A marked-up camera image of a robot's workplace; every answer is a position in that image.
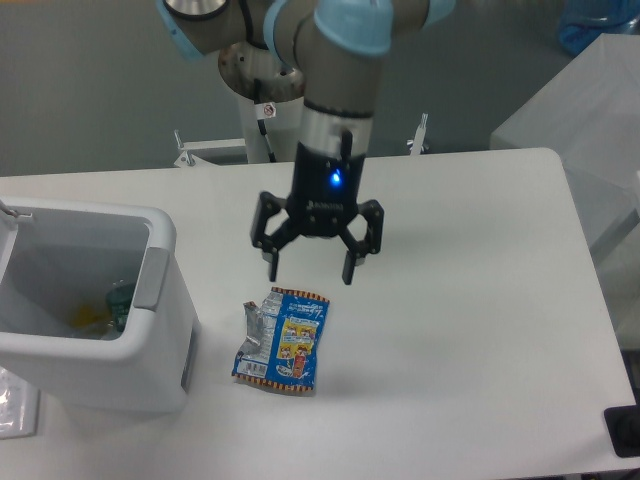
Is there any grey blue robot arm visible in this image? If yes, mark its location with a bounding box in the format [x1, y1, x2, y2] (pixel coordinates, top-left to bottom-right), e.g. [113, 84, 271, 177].
[157, 1, 454, 283]

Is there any blue water jug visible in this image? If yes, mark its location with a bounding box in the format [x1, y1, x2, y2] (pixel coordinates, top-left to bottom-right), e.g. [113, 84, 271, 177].
[556, 0, 639, 56]

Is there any black device at table edge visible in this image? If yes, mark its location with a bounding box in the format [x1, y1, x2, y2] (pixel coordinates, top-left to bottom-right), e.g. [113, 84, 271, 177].
[604, 405, 639, 458]

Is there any white covered side table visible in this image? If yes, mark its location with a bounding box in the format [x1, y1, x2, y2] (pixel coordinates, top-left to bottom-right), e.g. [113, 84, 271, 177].
[490, 34, 639, 351]

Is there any yellow trash in bin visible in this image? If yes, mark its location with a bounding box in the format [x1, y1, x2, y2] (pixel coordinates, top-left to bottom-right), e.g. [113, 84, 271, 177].
[68, 304, 111, 335]

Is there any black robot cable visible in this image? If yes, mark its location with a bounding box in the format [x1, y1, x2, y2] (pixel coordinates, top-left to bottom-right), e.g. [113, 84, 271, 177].
[252, 78, 278, 164]

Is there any blue snack wrapper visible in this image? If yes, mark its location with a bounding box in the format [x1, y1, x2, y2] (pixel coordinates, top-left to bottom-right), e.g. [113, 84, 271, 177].
[231, 287, 330, 393]

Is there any white trash can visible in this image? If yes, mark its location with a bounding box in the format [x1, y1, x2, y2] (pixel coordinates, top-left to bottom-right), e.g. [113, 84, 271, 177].
[1, 196, 200, 412]

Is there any crushed clear plastic bottle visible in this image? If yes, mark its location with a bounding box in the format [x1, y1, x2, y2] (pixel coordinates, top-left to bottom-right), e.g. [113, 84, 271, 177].
[105, 281, 136, 333]

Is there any clear plastic bag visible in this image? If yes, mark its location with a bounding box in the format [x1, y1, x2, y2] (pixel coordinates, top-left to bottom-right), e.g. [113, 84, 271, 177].
[1, 368, 40, 440]

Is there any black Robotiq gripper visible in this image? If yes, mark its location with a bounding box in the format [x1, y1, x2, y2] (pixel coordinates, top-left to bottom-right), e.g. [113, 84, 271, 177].
[250, 143, 384, 285]

